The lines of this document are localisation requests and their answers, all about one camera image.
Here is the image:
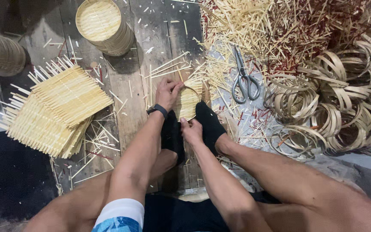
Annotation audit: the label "person's left hand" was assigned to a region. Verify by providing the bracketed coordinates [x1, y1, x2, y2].
[155, 77, 185, 113]

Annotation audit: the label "person's right black sock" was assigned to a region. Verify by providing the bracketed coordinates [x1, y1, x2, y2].
[195, 101, 228, 156]

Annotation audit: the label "person's right hand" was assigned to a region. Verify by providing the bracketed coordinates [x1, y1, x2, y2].
[180, 117, 205, 145]

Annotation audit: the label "black smartwatch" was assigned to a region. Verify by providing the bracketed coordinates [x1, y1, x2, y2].
[146, 103, 169, 120]

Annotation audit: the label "person's right leg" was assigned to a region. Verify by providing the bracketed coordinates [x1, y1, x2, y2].
[214, 133, 371, 232]

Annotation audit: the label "wooden plank work board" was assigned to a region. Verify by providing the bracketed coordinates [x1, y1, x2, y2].
[23, 0, 212, 194]

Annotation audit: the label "person's left black sock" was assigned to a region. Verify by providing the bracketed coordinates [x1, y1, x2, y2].
[160, 110, 186, 165]

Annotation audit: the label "scattered loose bamboo strips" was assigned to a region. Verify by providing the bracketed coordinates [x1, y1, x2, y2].
[42, 19, 205, 186]

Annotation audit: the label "round woven bamboo tray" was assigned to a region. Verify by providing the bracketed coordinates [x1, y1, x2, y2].
[173, 79, 204, 122]

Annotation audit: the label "person's black sock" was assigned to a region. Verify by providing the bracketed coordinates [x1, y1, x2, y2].
[160, 110, 186, 165]
[195, 101, 228, 156]

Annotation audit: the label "heap of bamboo offcuts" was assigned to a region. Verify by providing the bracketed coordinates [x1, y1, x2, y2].
[192, 0, 371, 97]

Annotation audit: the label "person's left leg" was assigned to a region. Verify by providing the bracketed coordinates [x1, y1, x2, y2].
[23, 148, 179, 232]

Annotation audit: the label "steel scissors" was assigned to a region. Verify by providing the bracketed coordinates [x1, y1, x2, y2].
[231, 44, 261, 104]

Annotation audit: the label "black shorts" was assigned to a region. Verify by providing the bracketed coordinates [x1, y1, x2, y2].
[142, 191, 283, 232]

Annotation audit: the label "pile of bamboo hoops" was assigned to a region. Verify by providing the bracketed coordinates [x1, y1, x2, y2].
[263, 34, 371, 160]

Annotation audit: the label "white and blue sleeve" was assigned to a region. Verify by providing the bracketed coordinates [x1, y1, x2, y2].
[91, 198, 145, 232]

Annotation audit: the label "stack of square woven mats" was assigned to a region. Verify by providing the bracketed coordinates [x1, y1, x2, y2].
[0, 55, 114, 159]

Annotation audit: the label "person's leg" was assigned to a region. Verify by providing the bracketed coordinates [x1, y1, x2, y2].
[214, 133, 371, 232]
[23, 148, 179, 232]

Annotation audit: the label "black floor mat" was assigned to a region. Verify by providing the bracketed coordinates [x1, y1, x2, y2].
[0, 131, 59, 223]

